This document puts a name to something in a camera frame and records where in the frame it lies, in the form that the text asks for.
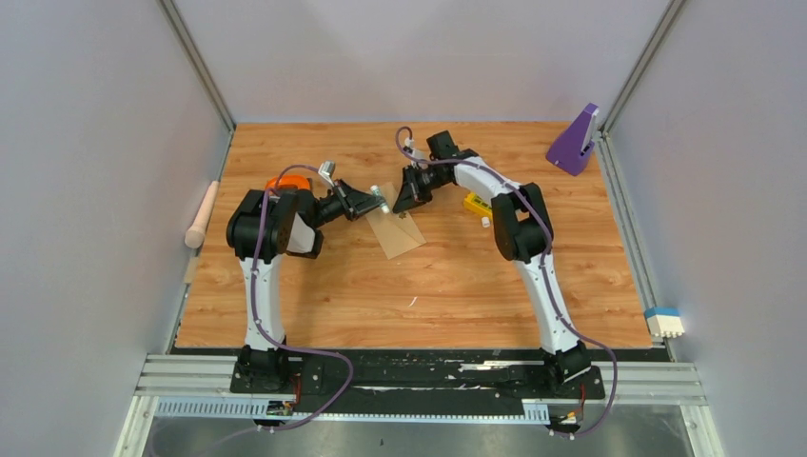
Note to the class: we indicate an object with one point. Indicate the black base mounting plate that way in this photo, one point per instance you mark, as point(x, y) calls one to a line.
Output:
point(433, 381)

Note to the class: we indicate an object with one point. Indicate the orange toy track loop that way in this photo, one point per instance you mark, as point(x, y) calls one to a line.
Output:
point(289, 181)

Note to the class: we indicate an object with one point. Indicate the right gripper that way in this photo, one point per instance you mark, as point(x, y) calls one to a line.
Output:
point(412, 193)

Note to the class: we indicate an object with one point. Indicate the wooden rolling pin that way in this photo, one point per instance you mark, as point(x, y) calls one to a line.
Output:
point(197, 231)

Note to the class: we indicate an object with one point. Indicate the slotted cable duct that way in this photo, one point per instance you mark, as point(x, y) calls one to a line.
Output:
point(188, 407)

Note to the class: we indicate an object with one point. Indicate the white blue toy brick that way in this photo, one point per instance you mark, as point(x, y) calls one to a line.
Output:
point(664, 322)

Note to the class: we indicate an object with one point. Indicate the white green glue stick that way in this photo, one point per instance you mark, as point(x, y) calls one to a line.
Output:
point(381, 201)

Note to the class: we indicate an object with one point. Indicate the brown paper envelope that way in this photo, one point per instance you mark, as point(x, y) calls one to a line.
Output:
point(397, 233)

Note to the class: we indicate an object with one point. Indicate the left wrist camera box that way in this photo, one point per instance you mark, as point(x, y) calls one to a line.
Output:
point(326, 172)

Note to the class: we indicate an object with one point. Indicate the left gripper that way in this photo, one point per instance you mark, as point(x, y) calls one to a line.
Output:
point(354, 202)

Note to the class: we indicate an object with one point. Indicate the purple plastic stand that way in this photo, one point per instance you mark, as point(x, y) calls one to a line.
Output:
point(572, 149)

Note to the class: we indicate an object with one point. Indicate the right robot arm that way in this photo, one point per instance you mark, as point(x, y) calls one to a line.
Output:
point(522, 233)

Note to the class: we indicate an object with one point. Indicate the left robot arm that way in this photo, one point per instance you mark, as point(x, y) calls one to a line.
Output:
point(268, 226)

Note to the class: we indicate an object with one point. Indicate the yellow toy window brick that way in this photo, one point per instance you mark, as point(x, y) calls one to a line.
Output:
point(475, 204)

